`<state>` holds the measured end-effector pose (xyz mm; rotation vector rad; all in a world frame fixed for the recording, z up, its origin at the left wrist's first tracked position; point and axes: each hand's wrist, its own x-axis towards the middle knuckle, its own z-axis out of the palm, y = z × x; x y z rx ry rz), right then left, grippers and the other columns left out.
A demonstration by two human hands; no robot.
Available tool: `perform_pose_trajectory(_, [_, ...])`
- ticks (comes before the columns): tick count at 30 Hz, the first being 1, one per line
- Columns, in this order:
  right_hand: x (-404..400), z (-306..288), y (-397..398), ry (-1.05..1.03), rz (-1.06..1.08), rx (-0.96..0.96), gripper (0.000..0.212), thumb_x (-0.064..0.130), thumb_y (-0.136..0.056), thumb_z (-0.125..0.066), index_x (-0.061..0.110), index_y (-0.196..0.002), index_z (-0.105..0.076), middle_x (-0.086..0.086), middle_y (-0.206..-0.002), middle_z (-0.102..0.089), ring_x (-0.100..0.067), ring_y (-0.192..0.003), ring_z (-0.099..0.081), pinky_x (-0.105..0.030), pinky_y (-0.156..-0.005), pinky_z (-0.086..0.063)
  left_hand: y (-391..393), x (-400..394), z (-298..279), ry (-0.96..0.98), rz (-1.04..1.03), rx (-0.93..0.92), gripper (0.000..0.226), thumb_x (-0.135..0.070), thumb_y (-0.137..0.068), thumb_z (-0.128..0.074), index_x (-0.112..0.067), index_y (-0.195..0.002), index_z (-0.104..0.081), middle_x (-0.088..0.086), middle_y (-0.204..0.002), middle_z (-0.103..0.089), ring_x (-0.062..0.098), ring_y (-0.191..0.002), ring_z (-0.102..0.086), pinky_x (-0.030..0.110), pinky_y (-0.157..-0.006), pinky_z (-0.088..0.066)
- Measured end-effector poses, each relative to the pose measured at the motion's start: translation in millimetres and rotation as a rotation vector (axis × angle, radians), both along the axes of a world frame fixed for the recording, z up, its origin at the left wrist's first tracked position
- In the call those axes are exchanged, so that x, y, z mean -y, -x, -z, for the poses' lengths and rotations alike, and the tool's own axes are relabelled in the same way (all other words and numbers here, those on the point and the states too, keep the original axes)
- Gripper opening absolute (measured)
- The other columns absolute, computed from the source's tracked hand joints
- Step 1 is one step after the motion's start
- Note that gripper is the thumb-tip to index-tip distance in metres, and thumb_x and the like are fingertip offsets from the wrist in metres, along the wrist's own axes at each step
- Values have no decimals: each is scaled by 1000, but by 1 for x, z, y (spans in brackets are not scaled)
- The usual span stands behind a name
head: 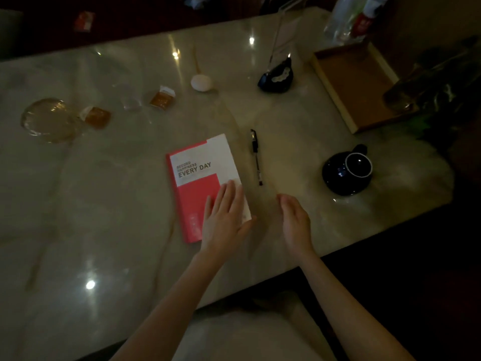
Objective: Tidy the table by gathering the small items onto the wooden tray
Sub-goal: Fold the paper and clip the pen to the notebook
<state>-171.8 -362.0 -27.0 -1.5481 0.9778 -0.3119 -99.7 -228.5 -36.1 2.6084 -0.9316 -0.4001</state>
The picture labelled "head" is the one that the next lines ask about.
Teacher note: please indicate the person's right hand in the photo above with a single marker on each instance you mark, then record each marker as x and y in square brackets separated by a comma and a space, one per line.
[298, 229]

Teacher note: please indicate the person's left hand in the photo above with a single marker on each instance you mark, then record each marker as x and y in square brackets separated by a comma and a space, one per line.
[223, 225]

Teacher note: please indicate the person's left middle finger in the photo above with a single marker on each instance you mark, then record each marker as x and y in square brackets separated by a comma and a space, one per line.
[227, 195]

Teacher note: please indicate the person's left little finger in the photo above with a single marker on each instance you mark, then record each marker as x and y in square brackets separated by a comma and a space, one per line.
[207, 208]

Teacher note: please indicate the person's right fingers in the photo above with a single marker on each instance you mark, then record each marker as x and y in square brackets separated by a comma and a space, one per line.
[289, 208]

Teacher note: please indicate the person's left thumb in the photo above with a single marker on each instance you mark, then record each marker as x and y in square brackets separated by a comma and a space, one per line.
[248, 224]

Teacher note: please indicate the red and white notebook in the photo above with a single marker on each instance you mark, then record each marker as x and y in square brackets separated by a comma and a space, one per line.
[195, 172]

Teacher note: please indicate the person's right forearm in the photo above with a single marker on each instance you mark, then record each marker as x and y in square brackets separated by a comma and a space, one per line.
[349, 312]

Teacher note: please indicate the person's left forearm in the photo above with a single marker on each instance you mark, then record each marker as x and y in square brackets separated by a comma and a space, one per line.
[169, 312]

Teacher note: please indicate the black pen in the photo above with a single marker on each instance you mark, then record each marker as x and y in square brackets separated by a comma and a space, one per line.
[256, 154]

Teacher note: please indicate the dark round ceramic cup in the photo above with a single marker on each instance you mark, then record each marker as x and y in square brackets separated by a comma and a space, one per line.
[338, 176]

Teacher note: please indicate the white round stone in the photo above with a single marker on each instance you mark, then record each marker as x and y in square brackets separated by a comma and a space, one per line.
[201, 83]

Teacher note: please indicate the amber tea packet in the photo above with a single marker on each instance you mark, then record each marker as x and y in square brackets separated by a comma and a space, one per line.
[97, 117]
[162, 98]

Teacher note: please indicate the black sign holder base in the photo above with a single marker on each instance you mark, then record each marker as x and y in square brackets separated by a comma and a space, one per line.
[276, 78]

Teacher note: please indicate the small clear glass cup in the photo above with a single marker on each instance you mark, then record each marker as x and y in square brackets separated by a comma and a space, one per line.
[128, 97]

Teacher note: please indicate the wooden tray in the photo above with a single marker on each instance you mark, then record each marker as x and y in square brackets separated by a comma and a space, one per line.
[357, 86]

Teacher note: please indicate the clear acrylic sign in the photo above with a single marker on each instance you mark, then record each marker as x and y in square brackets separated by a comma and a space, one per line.
[287, 30]

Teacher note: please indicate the round glass ashtray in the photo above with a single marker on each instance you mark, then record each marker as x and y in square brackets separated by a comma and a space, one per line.
[50, 120]

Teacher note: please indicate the glass vase with green plant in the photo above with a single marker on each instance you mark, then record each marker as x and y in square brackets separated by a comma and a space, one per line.
[436, 86]

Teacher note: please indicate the clear plastic bottle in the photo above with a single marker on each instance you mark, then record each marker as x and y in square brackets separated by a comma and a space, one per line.
[351, 18]

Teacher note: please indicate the red small packet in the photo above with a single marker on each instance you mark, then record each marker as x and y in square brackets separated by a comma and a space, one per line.
[84, 21]

